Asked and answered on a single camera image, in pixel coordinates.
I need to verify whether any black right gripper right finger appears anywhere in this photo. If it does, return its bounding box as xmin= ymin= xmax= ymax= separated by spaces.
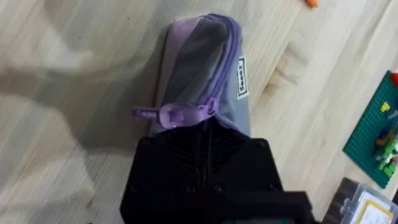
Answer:
xmin=203 ymin=119 xmax=285 ymax=224

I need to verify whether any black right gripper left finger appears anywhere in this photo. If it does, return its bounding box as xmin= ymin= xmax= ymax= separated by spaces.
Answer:
xmin=119 ymin=118 xmax=210 ymax=224

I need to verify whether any purple grey zip bag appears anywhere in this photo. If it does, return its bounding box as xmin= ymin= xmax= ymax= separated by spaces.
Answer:
xmin=131 ymin=12 xmax=251 ymax=137

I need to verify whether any clear plastic box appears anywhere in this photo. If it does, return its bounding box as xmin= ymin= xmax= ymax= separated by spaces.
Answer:
xmin=322 ymin=177 xmax=398 ymax=224

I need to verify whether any green board with toy blocks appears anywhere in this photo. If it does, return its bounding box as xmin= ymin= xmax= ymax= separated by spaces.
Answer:
xmin=342 ymin=70 xmax=398 ymax=189

